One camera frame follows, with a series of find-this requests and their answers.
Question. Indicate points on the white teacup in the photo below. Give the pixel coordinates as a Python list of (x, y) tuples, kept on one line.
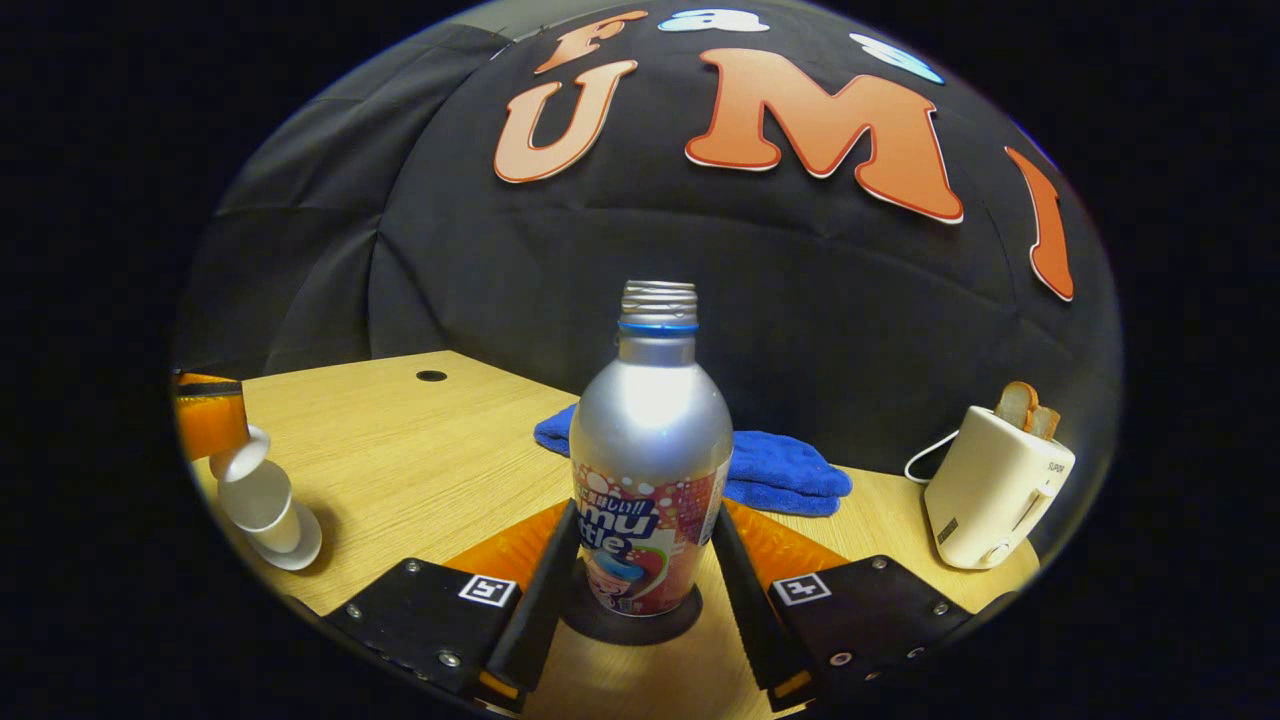
[(255, 495)]

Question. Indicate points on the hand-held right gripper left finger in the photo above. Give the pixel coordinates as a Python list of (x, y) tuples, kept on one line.
[(540, 620)]

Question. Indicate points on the dark round coaster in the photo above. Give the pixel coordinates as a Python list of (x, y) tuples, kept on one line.
[(640, 630)]

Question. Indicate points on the cream toaster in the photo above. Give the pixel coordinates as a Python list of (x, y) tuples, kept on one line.
[(985, 490)]

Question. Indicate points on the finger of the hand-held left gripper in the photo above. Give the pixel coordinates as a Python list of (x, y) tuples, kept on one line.
[(210, 425)]

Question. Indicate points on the blue towel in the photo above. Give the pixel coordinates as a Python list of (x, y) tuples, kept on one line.
[(790, 470)]

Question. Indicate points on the black backdrop cloth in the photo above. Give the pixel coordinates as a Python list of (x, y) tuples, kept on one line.
[(500, 280)]

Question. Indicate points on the white saucer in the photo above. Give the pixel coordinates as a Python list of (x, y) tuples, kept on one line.
[(305, 545)]

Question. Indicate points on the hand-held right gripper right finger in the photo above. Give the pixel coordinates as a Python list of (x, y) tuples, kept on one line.
[(745, 610)]

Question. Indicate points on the silver water bottle pink label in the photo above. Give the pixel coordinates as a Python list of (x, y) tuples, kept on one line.
[(650, 420)]

